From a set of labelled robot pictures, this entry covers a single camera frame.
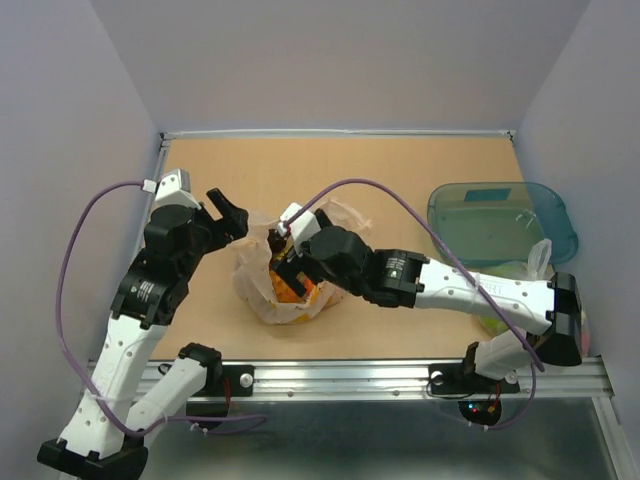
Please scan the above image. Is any small toy pineapple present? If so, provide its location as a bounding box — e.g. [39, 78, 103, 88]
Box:
[269, 256, 320, 304]

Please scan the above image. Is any orange printed plastic bag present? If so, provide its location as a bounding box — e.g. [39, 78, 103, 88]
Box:
[232, 211, 346, 325]

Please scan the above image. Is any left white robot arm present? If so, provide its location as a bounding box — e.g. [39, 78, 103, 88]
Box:
[37, 186, 248, 479]

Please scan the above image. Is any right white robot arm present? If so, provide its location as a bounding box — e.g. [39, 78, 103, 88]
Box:
[268, 226, 583, 394]

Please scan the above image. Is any dark red fruit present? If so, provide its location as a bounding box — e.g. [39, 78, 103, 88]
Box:
[267, 229, 289, 256]

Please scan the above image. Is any bag of green fruit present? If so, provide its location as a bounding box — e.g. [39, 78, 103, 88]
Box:
[472, 238, 594, 361]

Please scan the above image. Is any teal plastic tray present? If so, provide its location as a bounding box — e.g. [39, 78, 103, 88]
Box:
[427, 182, 579, 269]

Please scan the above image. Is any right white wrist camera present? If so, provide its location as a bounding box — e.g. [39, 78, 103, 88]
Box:
[275, 202, 321, 244]

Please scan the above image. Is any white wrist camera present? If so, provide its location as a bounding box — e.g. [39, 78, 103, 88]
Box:
[142, 168, 201, 210]
[275, 202, 321, 244]

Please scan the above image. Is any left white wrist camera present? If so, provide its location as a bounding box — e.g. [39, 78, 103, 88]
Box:
[142, 168, 201, 210]

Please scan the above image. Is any aluminium left rail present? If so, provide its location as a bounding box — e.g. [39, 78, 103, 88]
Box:
[102, 139, 169, 361]

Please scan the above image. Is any aluminium rail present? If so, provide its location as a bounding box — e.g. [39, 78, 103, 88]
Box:
[224, 358, 613, 403]
[161, 128, 515, 141]
[102, 139, 169, 361]

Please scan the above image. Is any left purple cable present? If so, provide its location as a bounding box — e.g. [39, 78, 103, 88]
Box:
[55, 180, 267, 435]

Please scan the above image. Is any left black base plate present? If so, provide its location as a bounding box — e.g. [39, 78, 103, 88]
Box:
[194, 363, 255, 398]

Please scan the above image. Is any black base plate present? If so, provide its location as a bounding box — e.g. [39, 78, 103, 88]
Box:
[428, 363, 520, 397]
[194, 363, 255, 398]

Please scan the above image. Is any aluminium front rail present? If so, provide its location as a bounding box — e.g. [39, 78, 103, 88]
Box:
[224, 358, 613, 403]

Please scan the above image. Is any aluminium back rail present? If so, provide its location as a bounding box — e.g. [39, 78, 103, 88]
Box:
[161, 128, 515, 141]

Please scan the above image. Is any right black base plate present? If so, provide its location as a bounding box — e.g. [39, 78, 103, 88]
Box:
[428, 363, 520, 397]

